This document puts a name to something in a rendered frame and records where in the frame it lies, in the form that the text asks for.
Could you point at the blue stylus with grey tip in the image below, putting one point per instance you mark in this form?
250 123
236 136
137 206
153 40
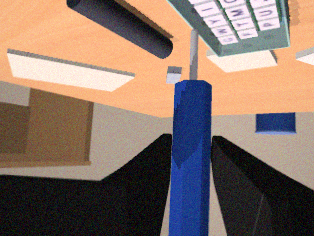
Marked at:
191 152

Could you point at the dark grey cylinder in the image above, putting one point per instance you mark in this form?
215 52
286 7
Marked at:
118 20

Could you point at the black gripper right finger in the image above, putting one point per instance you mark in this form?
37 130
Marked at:
256 199

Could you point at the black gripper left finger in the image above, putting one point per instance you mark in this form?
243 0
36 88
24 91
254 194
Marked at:
129 202

